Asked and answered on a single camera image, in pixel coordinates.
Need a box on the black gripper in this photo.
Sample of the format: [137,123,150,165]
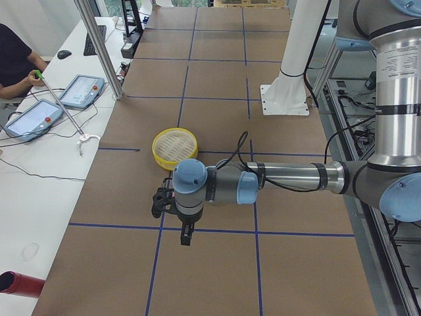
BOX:
[151,177,195,246]

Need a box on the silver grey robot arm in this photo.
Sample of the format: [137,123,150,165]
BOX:
[151,1,420,246]

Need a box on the person's forearm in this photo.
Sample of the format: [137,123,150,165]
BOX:
[0,78,32,99]

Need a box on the yellow round steamer basket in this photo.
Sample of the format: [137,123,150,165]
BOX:
[152,128,198,171]

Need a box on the person's hand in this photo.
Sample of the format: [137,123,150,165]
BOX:
[27,70,45,86]

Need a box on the long grabber stick tool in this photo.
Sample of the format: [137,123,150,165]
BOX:
[35,70,101,157]

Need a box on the upper teach pendant tablet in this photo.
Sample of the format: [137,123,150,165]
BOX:
[59,74,105,109]

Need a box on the teach pendant tablet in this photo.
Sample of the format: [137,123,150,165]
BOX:
[59,74,105,109]
[4,99,63,142]

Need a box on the lower teach pendant tablet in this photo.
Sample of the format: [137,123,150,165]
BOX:
[4,99,63,142]

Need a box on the red cylinder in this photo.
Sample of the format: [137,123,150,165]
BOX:
[1,271,45,298]

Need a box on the black box device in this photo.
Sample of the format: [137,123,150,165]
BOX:
[120,32,141,59]

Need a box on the black computer keyboard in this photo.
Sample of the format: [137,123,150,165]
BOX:
[83,24,107,57]

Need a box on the black computer mouse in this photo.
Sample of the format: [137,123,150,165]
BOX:
[57,49,72,60]

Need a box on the person in dark shirt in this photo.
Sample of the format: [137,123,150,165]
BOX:
[1,24,47,86]

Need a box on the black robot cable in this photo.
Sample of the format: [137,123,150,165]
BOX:
[215,130,333,193]

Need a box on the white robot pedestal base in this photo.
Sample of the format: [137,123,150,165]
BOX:
[260,0,330,116]

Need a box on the aluminium frame post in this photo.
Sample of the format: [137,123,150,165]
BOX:
[75,0,123,100]

